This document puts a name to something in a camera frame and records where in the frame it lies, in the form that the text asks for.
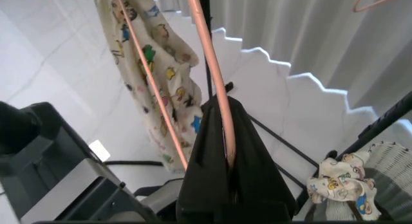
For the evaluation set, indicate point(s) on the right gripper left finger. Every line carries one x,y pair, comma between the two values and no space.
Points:
206,172

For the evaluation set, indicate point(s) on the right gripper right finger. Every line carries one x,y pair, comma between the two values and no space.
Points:
257,179

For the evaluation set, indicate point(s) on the cream printed garment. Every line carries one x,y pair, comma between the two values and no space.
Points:
161,56
341,182

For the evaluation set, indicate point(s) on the pink clothes hanger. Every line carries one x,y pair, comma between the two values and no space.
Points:
210,56
373,4

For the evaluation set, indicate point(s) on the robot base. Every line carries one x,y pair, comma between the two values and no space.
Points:
64,185

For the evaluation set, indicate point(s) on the black clothes rack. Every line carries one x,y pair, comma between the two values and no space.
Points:
380,121

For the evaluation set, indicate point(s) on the white laundry basket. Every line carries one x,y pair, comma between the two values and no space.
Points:
394,166

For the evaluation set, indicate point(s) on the white curtain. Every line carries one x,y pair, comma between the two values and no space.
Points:
289,24

